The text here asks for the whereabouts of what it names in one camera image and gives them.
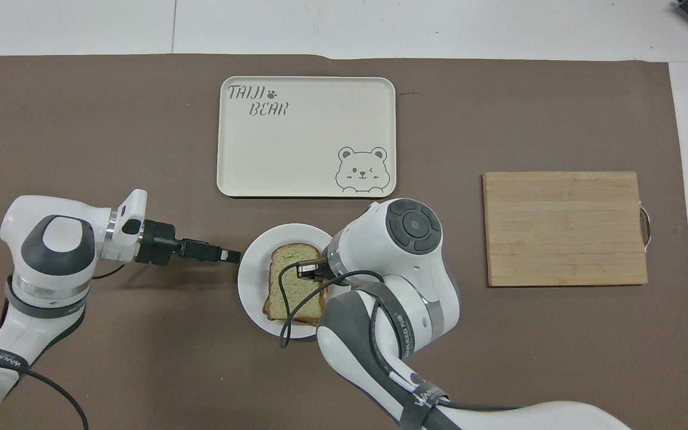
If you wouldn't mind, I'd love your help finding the wooden cutting board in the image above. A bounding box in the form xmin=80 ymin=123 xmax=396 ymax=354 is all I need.
xmin=483 ymin=171 xmax=654 ymax=288

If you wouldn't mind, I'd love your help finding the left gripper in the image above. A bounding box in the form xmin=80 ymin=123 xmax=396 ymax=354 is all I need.
xmin=135 ymin=220 xmax=196 ymax=267

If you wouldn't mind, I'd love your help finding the toast bread slice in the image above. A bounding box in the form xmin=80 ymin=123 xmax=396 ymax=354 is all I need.
xmin=269 ymin=242 xmax=328 ymax=318
xmin=262 ymin=293 xmax=322 ymax=327

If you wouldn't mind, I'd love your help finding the white round plate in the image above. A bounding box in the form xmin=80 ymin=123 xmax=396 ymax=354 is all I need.
xmin=238 ymin=223 xmax=352 ymax=340

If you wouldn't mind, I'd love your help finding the cream tray with bear print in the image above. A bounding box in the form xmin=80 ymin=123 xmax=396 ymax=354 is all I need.
xmin=217 ymin=76 xmax=397 ymax=198

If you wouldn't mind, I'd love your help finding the black cable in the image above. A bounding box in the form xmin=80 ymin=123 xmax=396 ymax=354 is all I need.
xmin=278 ymin=259 xmax=395 ymax=383
xmin=0 ymin=263 xmax=127 ymax=430

